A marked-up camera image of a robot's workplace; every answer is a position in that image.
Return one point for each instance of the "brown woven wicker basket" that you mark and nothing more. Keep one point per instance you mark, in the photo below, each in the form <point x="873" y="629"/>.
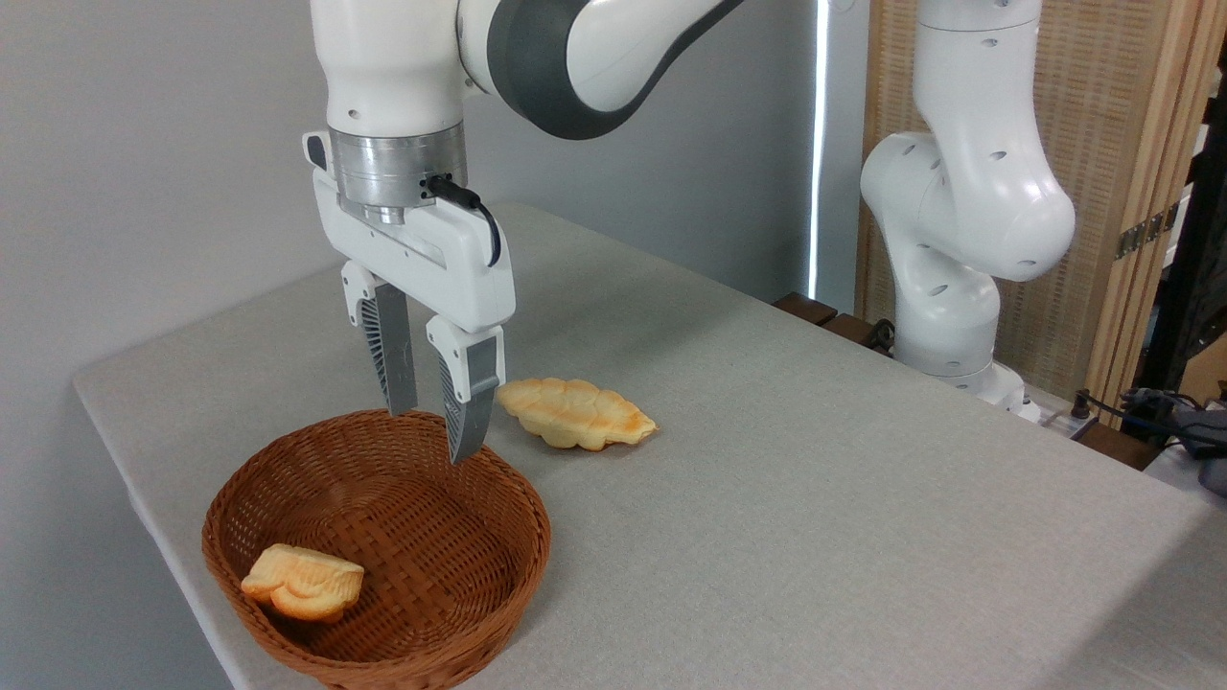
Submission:
<point x="431" y="556"/>

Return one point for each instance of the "small golden fish-shaped bread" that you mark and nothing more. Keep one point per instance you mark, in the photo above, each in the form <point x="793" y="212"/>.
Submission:
<point x="305" y="581"/>

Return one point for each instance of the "bamboo folding screen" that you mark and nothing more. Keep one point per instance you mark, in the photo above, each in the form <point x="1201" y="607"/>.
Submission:
<point x="1112" y="105"/>

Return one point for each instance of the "long golden leaf-shaped bread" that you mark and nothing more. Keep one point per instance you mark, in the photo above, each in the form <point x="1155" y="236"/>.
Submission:
<point x="575" y="412"/>

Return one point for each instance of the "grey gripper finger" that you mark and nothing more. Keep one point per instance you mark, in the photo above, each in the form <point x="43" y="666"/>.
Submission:
<point x="468" y="393"/>
<point x="395" y="355"/>

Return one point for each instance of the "metal screen hinge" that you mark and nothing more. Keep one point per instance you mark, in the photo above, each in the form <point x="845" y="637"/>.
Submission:
<point x="1146" y="230"/>

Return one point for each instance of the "grey power adapter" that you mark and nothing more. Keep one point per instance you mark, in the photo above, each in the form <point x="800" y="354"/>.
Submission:
<point x="1214" y="450"/>

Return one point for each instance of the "black metal stand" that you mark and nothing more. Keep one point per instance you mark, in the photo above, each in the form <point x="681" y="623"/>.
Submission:
<point x="1193" y="240"/>

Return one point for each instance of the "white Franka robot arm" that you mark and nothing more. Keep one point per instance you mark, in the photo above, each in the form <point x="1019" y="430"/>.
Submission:
<point x="968" y="192"/>

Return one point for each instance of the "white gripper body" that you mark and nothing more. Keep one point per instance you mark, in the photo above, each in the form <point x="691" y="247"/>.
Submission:
<point x="451" y="264"/>

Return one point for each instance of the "dark brown wooden block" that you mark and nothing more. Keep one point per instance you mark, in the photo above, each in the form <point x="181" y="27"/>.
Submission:
<point x="805" y="308"/>
<point x="1117" y="446"/>
<point x="851" y="329"/>

